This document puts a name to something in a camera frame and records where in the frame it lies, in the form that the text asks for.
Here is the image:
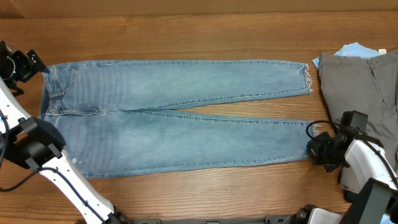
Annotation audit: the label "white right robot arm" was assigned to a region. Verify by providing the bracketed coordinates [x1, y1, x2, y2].
[284, 128, 397, 223]

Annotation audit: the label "grey trousers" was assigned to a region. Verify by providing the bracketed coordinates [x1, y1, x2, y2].
[318, 49, 398, 194]

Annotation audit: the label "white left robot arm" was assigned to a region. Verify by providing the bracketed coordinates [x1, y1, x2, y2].
[1, 41, 132, 224]

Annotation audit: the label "light blue garment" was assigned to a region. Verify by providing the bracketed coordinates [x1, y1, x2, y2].
[312, 42, 387, 70]

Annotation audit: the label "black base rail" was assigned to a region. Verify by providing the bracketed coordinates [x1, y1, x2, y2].
[132, 215, 289, 224]

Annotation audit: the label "light blue denim jeans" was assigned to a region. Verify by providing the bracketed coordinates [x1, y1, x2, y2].
[40, 60, 312, 178]

